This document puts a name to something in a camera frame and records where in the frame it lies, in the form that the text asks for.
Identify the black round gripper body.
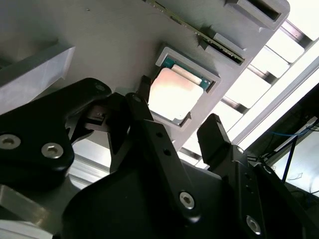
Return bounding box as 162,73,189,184
59,159,246,239

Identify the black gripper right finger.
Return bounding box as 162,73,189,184
196,113,319,239

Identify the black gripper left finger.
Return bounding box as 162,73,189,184
0,75,203,225

